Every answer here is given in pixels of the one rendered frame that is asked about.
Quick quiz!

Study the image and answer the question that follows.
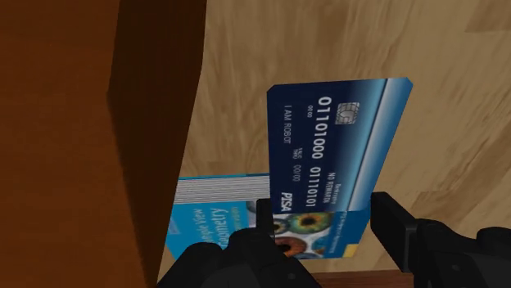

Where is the brown wooden furniture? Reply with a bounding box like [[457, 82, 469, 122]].
[[0, 0, 209, 288]]

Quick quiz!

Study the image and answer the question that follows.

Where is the dark blue bank card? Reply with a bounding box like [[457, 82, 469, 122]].
[[265, 77, 414, 215]]

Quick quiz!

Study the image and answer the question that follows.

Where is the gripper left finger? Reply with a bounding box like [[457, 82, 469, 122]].
[[157, 198, 323, 288]]

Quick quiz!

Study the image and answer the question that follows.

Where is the light blue book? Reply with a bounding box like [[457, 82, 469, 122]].
[[165, 173, 371, 262]]

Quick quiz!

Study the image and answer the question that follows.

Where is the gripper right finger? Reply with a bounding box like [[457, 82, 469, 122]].
[[369, 191, 511, 288]]

